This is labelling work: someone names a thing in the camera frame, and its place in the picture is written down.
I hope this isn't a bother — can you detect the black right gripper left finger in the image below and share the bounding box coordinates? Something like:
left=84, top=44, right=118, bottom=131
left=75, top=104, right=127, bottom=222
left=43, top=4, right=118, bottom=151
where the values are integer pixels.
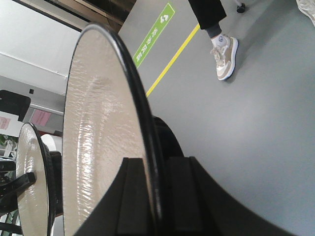
left=75, top=158, right=155, bottom=236

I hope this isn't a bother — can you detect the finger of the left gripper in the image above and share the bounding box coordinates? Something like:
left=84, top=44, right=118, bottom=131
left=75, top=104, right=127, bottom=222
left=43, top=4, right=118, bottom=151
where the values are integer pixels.
left=0, top=172, right=36, bottom=213

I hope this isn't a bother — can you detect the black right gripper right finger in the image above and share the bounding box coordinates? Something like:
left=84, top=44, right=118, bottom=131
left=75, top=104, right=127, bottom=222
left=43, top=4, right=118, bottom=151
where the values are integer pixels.
left=164, top=156, right=290, bottom=236

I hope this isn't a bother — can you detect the cream plate black rim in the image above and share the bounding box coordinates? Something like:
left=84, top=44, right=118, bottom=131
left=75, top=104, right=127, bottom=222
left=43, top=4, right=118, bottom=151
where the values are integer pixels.
left=16, top=122, right=55, bottom=236
left=62, top=24, right=167, bottom=236

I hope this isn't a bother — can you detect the beige sneaker foot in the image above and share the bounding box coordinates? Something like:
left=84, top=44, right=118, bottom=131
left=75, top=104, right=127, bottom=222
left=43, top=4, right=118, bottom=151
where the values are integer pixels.
left=211, top=33, right=239, bottom=81

